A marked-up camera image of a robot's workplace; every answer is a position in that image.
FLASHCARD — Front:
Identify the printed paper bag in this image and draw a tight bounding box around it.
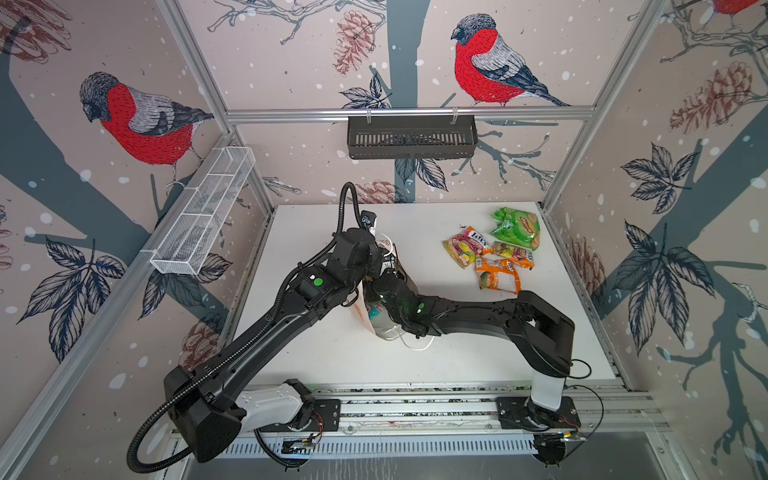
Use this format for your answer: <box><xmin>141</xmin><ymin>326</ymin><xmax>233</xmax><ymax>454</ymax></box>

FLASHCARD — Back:
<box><xmin>353</xmin><ymin>233</ymin><xmax>434</xmax><ymax>352</ymax></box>

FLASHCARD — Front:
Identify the Fox's fruits candy packet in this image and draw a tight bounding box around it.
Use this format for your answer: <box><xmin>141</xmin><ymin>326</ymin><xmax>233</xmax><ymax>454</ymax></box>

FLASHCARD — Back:
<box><xmin>443</xmin><ymin>227</ymin><xmax>493</xmax><ymax>269</ymax></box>

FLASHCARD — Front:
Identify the orange Fox's candy packet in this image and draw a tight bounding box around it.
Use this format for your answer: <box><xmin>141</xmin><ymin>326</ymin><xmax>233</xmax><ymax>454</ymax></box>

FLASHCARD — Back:
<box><xmin>475</xmin><ymin>257</ymin><xmax>522</xmax><ymax>295</ymax></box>

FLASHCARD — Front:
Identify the green snack packet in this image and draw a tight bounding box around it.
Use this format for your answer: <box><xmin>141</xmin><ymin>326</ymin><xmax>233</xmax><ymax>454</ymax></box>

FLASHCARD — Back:
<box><xmin>491</xmin><ymin>207</ymin><xmax>540</xmax><ymax>251</ymax></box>

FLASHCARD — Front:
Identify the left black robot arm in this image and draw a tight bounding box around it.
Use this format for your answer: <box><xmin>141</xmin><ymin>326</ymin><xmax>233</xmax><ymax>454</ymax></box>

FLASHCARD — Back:
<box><xmin>164</xmin><ymin>228</ymin><xmax>382</xmax><ymax>463</ymax></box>

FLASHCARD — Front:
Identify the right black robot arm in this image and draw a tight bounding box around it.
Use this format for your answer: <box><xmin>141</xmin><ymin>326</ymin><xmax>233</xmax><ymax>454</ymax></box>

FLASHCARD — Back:
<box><xmin>371</xmin><ymin>272</ymin><xmax>575</xmax><ymax>412</ymax></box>

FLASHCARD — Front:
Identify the teal snack packet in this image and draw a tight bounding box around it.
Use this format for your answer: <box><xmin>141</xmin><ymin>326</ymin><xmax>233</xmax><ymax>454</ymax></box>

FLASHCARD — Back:
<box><xmin>368</xmin><ymin>303</ymin><xmax>389</xmax><ymax>325</ymax></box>

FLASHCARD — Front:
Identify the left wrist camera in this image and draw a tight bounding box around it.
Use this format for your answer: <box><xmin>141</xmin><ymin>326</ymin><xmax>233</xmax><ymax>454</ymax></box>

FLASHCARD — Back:
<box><xmin>360</xmin><ymin>210</ymin><xmax>377</xmax><ymax>235</ymax></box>

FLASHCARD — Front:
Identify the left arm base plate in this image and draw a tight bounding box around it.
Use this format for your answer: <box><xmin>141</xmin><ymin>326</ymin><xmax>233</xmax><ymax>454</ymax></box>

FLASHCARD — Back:
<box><xmin>259</xmin><ymin>399</ymin><xmax>341</xmax><ymax>434</ymax></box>

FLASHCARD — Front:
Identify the black wall basket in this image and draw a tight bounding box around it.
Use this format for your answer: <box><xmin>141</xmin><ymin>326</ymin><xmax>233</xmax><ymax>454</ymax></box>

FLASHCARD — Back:
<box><xmin>347</xmin><ymin>115</ymin><xmax>478</xmax><ymax>160</ymax></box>

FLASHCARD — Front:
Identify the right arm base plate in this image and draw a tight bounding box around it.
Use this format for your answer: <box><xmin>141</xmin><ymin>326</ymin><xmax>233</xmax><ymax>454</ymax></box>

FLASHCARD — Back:
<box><xmin>495</xmin><ymin>396</ymin><xmax>581</xmax><ymax>433</ymax></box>

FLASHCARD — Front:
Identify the white wire mesh basket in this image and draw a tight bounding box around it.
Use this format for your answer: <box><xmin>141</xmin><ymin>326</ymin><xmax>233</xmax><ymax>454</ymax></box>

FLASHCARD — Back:
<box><xmin>150</xmin><ymin>146</ymin><xmax>255</xmax><ymax>275</ymax></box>

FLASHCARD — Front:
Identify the black corrugated cable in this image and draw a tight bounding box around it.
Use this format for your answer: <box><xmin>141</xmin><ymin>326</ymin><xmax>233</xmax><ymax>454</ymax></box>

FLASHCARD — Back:
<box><xmin>125</xmin><ymin>181</ymin><xmax>367</xmax><ymax>475</ymax></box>

